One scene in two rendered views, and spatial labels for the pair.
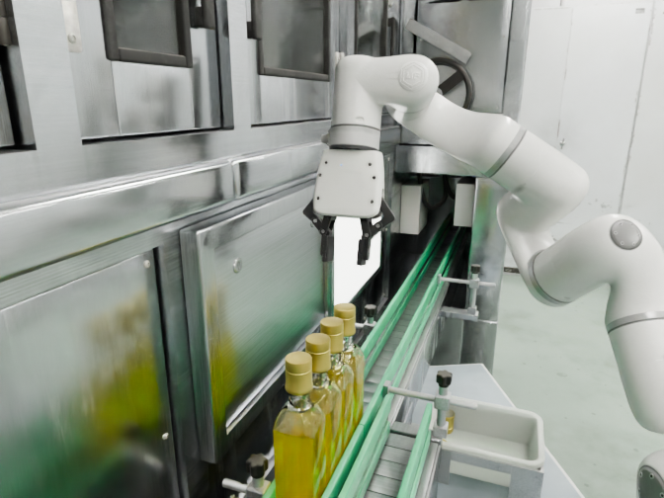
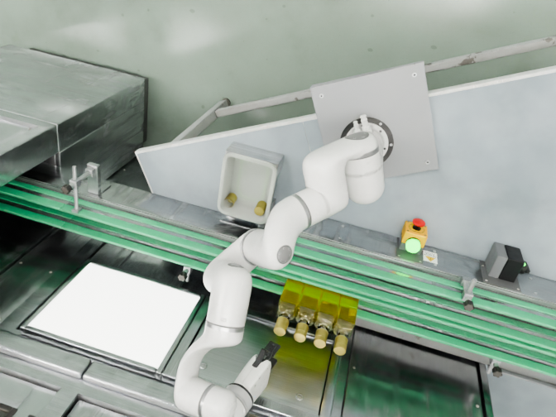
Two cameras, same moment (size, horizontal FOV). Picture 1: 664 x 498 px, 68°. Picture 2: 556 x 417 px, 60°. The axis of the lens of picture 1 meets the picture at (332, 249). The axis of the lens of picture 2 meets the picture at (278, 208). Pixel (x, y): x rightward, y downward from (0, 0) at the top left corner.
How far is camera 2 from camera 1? 1.18 m
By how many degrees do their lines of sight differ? 58
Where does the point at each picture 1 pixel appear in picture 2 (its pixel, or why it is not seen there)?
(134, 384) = (363, 398)
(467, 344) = (74, 137)
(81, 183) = not seen: outside the picture
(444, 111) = (189, 367)
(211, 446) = not seen: hidden behind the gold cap
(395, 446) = not seen: hidden behind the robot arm
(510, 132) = (235, 336)
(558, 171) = (245, 296)
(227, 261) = (306, 403)
